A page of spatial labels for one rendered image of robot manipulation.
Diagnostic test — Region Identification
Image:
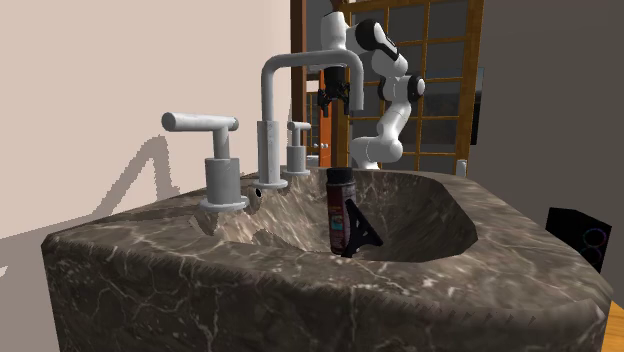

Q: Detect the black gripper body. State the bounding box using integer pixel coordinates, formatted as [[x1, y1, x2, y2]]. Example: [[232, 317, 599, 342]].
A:
[[323, 66, 348, 99]]

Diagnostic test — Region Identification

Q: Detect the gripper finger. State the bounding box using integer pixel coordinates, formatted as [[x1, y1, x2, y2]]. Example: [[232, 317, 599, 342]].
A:
[[317, 88, 333, 118], [338, 82, 352, 117]]

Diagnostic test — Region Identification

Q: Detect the orange door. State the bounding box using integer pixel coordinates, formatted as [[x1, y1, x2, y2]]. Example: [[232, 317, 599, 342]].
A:
[[318, 95, 334, 168]]

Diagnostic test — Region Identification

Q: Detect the grey faucet spout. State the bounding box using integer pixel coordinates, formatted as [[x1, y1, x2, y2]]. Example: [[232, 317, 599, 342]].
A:
[[251, 49, 366, 191]]

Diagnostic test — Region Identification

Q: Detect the wooden lattice window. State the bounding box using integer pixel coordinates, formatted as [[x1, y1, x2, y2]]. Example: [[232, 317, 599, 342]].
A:
[[289, 0, 487, 173]]

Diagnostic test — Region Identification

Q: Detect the dark spray can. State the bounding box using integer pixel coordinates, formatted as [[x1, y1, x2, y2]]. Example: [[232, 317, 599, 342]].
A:
[[325, 166, 359, 257]]

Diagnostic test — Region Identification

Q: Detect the black tower figure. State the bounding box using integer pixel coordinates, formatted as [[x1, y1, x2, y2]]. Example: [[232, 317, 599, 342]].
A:
[[340, 198, 385, 259]]

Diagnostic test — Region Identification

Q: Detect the brown marble sink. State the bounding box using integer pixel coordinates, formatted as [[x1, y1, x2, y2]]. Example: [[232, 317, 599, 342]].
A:
[[40, 165, 615, 352]]

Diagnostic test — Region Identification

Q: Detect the black speaker box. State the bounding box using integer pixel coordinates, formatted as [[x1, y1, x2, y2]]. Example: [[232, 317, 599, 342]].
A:
[[544, 206, 613, 275]]

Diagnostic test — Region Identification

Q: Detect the small grey faucet handle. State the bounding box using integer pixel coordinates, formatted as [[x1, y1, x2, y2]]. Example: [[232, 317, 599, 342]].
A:
[[282, 120, 313, 177]]

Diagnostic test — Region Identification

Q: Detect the large grey faucet handle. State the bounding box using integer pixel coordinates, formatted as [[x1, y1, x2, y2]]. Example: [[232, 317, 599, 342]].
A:
[[161, 111, 251, 213]]

